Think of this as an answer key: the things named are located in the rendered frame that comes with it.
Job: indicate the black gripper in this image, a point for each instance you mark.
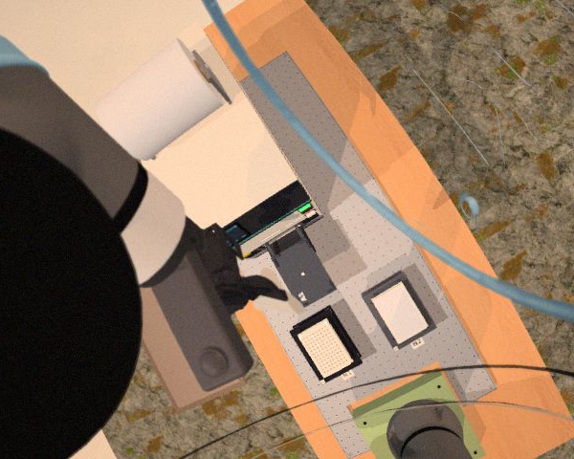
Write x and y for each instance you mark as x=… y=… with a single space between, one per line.
x=265 y=290

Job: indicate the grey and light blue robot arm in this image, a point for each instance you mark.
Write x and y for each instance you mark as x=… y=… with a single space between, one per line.
x=82 y=225

